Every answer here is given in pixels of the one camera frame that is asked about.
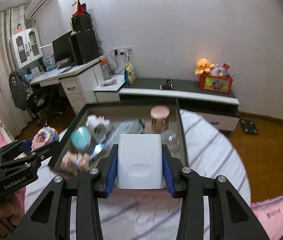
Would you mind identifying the pink purple block toy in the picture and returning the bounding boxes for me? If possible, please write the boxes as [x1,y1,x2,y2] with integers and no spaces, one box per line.
[31,126,59,150]

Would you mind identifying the clear dome teal base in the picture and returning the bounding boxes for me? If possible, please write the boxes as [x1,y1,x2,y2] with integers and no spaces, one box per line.
[71,126,91,153]

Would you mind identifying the pink storage box black rim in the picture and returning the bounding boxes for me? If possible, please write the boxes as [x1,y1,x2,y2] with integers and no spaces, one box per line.
[48,98,188,176]

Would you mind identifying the white power adapter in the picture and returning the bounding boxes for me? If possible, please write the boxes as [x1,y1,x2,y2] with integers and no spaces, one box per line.
[116,134,163,190]

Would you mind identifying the clear plastic case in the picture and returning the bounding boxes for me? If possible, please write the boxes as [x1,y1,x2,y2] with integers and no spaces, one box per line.
[107,119,144,146]

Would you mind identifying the rose gold candle jar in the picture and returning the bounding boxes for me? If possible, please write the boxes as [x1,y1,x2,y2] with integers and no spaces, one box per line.
[150,105,170,133]

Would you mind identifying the cat-eared girl figurine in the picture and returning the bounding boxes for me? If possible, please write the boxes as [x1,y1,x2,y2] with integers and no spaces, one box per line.
[61,151,91,176]

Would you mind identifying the left hand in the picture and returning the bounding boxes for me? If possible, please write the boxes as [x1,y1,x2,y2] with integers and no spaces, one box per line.
[0,189,25,237]

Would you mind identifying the pink printed pillow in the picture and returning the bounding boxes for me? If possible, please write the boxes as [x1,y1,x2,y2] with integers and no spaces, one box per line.
[250,195,283,239]

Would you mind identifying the black office chair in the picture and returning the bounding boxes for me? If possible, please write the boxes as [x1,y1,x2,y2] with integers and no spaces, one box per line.
[27,86,63,126]

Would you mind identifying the beige curtain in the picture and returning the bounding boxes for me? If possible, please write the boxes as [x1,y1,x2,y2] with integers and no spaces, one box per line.
[0,5,33,137]

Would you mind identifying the black floor scale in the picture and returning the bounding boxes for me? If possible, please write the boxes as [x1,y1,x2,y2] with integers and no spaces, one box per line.
[239,118,259,135]

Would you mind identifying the white desk with drawers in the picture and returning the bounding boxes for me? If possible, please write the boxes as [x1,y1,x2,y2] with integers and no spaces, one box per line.
[30,56,105,114]

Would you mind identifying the low black white bench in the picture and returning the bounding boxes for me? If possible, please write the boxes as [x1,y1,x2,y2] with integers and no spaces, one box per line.
[119,78,240,134]

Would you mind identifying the black computer monitor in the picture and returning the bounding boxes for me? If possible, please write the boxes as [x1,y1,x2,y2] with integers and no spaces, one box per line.
[52,31,74,69]

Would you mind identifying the white nightstand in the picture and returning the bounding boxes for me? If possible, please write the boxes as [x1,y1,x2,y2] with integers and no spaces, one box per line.
[94,74,125,103]

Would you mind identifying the red cap bottle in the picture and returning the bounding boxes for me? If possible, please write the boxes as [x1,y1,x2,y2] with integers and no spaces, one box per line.
[101,58,112,80]

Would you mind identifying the black computer tower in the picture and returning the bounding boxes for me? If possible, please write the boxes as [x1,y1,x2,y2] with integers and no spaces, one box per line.
[70,29,100,66]

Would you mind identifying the red picture storage box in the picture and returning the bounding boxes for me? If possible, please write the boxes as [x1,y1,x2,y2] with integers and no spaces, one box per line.
[199,74,233,94]

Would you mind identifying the blue yellow snack bag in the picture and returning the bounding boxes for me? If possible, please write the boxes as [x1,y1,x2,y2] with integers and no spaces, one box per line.
[124,61,137,85]

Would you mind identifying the purple plush toy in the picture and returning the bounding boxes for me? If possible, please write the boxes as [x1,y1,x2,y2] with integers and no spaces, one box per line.
[210,63,221,76]

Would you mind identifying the black speaker box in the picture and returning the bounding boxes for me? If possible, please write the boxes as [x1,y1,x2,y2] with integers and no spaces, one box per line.
[71,14,93,32]

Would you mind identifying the white air conditioner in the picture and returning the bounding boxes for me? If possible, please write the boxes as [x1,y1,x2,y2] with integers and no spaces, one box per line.
[25,0,50,20]

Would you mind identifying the orange octopus plush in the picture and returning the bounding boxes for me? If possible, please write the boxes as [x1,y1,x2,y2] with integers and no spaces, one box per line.
[194,58,216,75]

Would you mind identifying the white wall cabinet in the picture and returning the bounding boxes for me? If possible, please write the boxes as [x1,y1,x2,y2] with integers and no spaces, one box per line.
[10,27,43,69]

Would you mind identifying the wall power outlet strip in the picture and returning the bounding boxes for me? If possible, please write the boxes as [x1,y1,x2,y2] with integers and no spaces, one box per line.
[113,46,133,55]

